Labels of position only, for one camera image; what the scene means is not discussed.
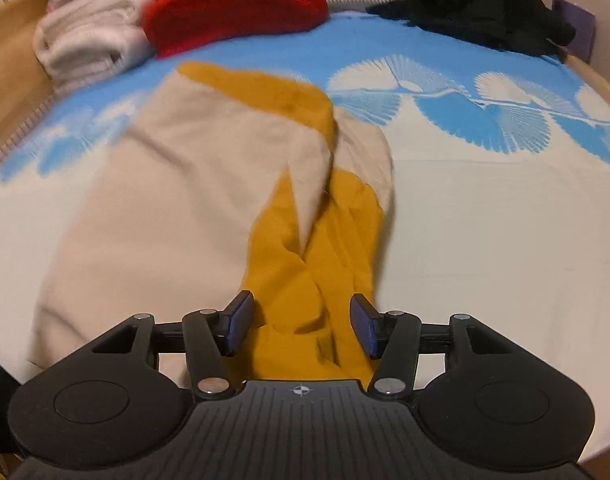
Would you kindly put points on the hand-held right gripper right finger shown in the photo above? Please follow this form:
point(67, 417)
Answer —
point(362, 327)

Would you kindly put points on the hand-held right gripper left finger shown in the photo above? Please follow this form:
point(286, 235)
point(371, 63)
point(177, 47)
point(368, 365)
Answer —
point(240, 322)

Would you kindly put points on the beige and mustard hooded jacket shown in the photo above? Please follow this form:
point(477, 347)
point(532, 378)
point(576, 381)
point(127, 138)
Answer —
point(185, 185)

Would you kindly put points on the blue and white patterned bedsheet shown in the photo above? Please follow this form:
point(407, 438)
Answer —
point(485, 210)

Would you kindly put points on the red folded blanket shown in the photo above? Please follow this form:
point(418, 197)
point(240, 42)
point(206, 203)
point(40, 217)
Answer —
point(235, 5)

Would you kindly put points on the white folded blanket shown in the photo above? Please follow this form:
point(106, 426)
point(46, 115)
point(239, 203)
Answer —
point(90, 40)

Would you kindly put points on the wooden headboard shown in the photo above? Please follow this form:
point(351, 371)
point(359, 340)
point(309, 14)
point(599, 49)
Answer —
point(15, 75)

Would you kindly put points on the black garment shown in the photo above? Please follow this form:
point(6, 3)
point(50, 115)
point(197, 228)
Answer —
point(485, 15)

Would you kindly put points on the purple board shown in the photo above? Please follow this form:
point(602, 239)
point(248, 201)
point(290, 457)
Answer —
point(577, 25)

